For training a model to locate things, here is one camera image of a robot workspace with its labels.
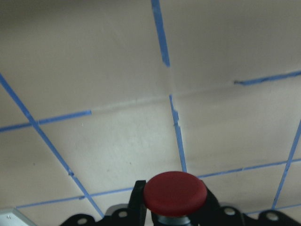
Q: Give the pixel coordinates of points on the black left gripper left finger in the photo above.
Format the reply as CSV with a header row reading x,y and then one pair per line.
x,y
132,213

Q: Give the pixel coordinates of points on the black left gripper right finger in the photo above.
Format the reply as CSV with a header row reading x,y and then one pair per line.
x,y
209,212

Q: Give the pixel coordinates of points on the red emergency stop button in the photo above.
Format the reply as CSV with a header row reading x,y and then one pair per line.
x,y
172,196

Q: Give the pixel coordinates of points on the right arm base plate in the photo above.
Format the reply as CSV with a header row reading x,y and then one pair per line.
x,y
12,217

